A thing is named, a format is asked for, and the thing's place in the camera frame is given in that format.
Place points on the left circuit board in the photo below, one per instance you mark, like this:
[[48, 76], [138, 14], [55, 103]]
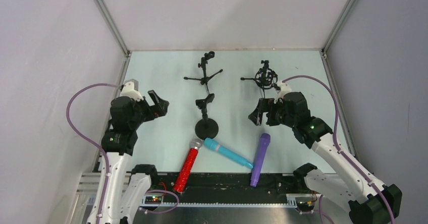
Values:
[[153, 200]]

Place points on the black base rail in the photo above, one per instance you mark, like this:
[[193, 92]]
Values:
[[225, 189]]

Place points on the red glitter microphone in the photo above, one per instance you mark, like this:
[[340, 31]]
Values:
[[183, 176]]

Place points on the blue microphone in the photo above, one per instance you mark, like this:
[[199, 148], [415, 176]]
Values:
[[213, 145]]

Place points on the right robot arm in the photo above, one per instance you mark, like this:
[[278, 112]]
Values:
[[357, 191]]

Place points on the black tripod mic stand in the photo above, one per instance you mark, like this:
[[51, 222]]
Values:
[[202, 65]]

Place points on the black shock-mount tripod stand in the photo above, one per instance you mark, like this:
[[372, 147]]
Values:
[[265, 78]]

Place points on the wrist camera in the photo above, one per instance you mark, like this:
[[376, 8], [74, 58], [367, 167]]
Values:
[[282, 89], [130, 89]]

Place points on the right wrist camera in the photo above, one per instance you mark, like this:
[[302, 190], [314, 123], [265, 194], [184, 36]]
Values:
[[282, 89]]

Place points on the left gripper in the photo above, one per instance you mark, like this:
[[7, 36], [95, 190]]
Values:
[[149, 108]]

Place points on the purple microphone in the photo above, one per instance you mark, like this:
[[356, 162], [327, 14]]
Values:
[[264, 142]]

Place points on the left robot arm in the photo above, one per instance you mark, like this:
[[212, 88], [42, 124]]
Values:
[[128, 112]]

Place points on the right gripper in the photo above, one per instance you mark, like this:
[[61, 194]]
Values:
[[269, 112]]

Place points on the black round-base mic stand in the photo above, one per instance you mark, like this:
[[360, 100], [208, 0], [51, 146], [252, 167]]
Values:
[[206, 127]]

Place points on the circuit board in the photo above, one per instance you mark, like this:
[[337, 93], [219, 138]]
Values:
[[153, 200], [305, 205]]

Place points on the right circuit board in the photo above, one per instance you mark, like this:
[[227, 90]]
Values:
[[305, 205]]

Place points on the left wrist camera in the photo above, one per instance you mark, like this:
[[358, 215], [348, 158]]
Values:
[[130, 89]]

